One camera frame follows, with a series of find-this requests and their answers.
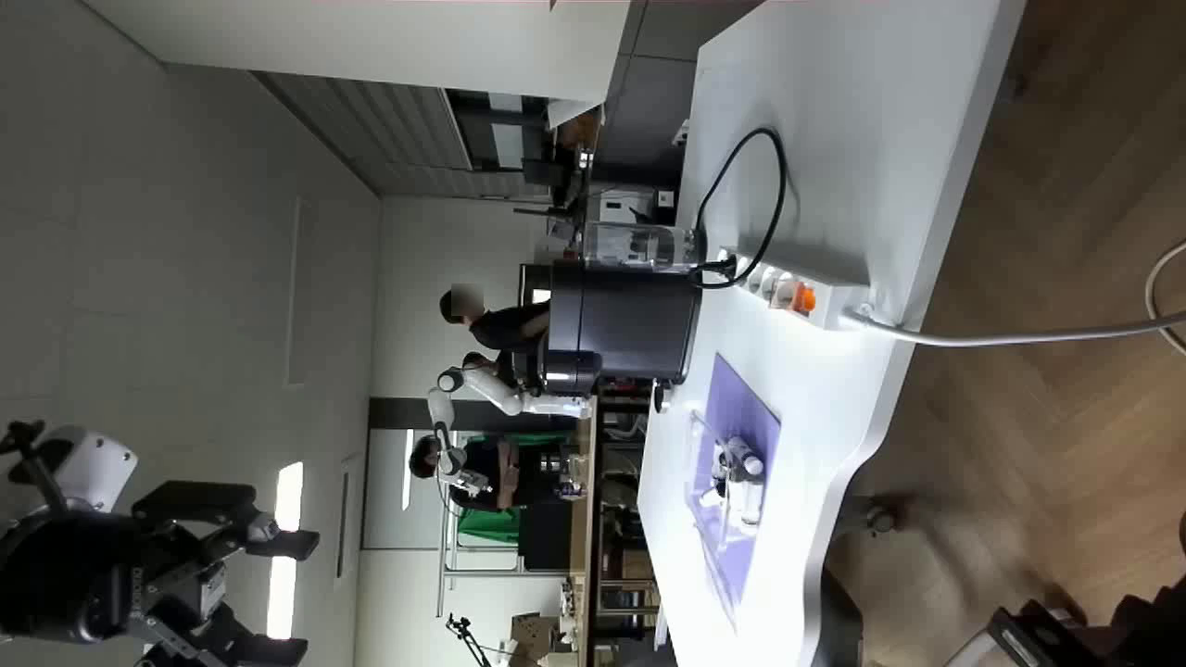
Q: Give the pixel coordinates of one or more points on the purple mat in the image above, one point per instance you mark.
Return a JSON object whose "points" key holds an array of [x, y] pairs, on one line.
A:
{"points": [[734, 407]]}

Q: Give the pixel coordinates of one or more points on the green cloth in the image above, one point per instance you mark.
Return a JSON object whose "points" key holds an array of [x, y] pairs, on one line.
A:
{"points": [[488, 522]]}

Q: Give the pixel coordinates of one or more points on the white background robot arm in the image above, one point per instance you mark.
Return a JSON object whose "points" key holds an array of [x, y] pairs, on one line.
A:
{"points": [[504, 391]]}

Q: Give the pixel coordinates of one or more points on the dark chair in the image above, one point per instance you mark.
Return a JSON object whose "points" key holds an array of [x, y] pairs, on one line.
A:
{"points": [[1063, 632]]}

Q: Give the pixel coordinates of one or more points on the grey-white Franka robot arm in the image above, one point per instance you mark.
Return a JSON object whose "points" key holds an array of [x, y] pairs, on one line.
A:
{"points": [[57, 579]]}

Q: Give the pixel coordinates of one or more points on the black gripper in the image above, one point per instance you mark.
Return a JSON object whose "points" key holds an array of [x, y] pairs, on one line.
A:
{"points": [[188, 550]]}

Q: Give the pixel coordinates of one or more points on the wooden shelf unit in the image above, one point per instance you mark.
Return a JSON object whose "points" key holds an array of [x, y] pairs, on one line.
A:
{"points": [[606, 521]]}

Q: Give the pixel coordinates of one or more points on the white power strip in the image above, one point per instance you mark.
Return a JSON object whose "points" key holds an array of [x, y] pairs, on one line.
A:
{"points": [[802, 280]]}

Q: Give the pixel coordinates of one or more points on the seated person with dark hair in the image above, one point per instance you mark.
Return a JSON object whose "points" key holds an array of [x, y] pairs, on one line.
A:
{"points": [[446, 463]]}

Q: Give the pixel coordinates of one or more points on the clear bowl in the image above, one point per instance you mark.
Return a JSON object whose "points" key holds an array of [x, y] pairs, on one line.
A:
{"points": [[738, 477]]}

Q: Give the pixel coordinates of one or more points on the silver coffee machine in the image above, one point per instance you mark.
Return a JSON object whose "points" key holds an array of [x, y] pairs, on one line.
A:
{"points": [[630, 223]]}

